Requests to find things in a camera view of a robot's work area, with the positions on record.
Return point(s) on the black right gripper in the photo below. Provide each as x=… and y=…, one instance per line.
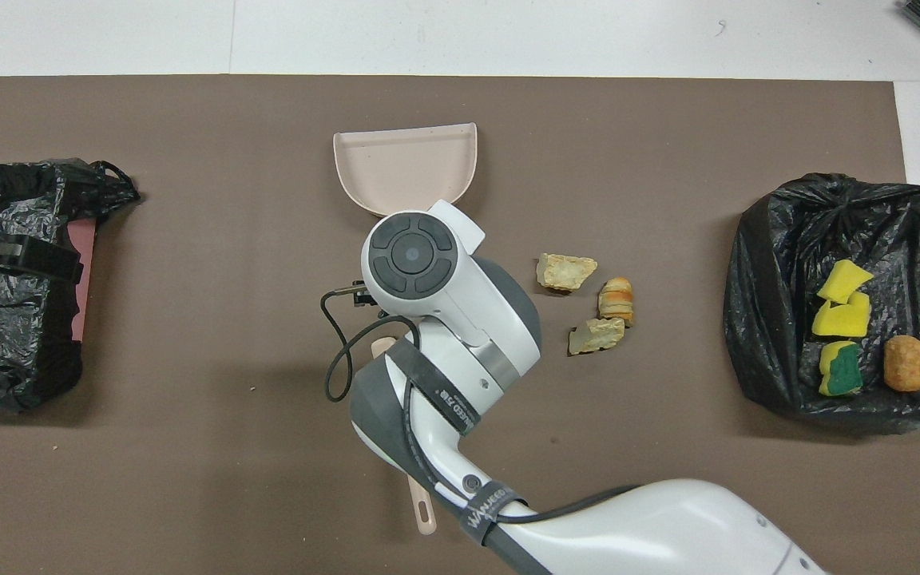
x=362, y=293

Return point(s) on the beige plastic dustpan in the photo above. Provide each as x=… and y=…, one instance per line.
x=404, y=168

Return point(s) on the large pale bread chunk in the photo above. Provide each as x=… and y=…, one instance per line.
x=565, y=273

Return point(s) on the beige hand brush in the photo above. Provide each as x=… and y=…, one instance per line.
x=426, y=511

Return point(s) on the small pale bread chunk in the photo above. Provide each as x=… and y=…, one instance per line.
x=596, y=335

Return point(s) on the striped orange bread piece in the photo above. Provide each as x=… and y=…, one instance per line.
x=616, y=302

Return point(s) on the notched yellow sponge piece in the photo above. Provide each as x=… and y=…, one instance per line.
x=839, y=319

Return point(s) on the small yellow sponge piece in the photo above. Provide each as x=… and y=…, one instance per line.
x=843, y=281

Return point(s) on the green and yellow sponge piece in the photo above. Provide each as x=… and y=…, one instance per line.
x=842, y=371

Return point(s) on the brown potato shaped lump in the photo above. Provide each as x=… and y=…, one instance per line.
x=906, y=363

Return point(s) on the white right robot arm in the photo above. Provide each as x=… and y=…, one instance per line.
x=460, y=319

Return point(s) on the pink plastic bin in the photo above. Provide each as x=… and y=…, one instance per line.
x=85, y=311

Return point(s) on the black trash bag liner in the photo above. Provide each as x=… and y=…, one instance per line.
x=5, y=335

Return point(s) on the black trash bag covered bin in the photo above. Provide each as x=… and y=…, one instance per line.
x=779, y=319

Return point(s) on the brown table mat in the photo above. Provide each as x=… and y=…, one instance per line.
x=188, y=120

